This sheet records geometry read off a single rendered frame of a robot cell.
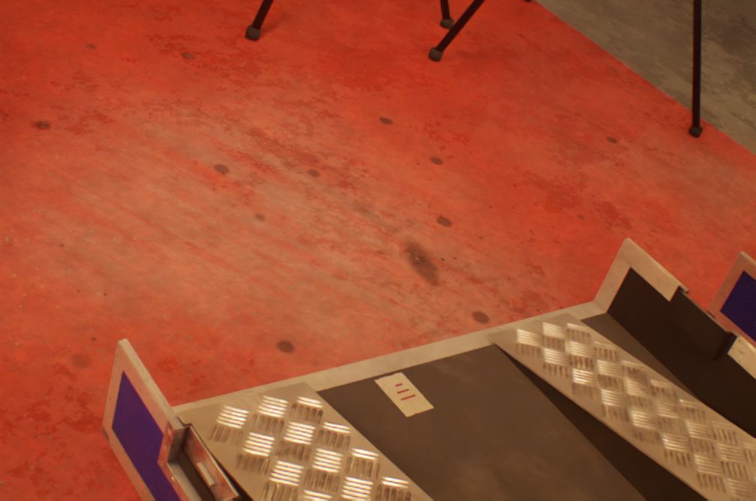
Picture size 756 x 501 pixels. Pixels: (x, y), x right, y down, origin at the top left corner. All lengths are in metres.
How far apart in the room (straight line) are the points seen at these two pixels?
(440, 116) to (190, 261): 0.79
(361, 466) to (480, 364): 0.34
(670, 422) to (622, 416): 0.07
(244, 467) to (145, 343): 0.25
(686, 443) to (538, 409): 0.21
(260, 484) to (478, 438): 0.34
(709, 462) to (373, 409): 0.45
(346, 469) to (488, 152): 0.99
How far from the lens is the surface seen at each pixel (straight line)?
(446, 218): 1.79
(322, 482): 1.18
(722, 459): 1.44
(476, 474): 1.32
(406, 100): 2.13
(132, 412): 1.14
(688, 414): 1.51
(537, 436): 1.42
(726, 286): 1.86
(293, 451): 1.22
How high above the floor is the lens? 0.90
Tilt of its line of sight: 32 degrees down
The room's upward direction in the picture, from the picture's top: 22 degrees clockwise
